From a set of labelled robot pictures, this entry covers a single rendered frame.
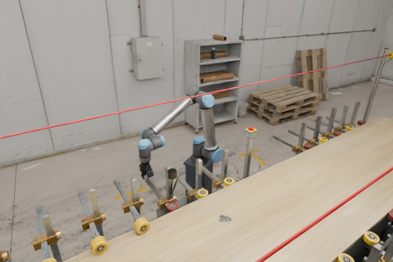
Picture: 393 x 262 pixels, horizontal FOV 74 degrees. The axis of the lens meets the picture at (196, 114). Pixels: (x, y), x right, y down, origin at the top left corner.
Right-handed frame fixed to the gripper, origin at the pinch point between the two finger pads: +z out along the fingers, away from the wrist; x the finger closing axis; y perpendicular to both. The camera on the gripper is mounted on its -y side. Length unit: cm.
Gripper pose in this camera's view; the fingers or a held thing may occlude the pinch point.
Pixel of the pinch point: (147, 182)
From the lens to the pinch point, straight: 222.9
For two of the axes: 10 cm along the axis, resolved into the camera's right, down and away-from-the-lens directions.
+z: -0.3, 9.0, 4.3
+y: -5.4, -3.8, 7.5
